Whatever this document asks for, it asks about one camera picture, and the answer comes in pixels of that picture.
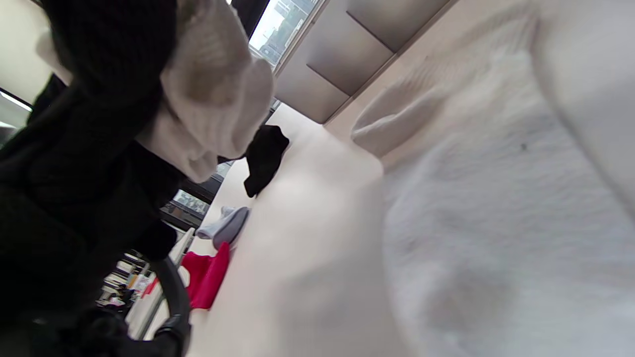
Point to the light blue sock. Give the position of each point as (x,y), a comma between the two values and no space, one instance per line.
(228,228)

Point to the pink sock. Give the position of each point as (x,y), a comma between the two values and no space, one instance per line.
(208,277)

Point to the grey plastic divided organizer box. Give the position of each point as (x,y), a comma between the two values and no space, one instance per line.
(337,59)

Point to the black sock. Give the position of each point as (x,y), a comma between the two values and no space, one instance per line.
(265,158)

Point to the person's right hand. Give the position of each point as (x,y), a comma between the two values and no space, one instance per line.
(99,99)

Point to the white sock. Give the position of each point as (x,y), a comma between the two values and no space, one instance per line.
(213,99)
(496,223)

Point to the grey white tracking controller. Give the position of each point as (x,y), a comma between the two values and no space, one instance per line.
(173,292)

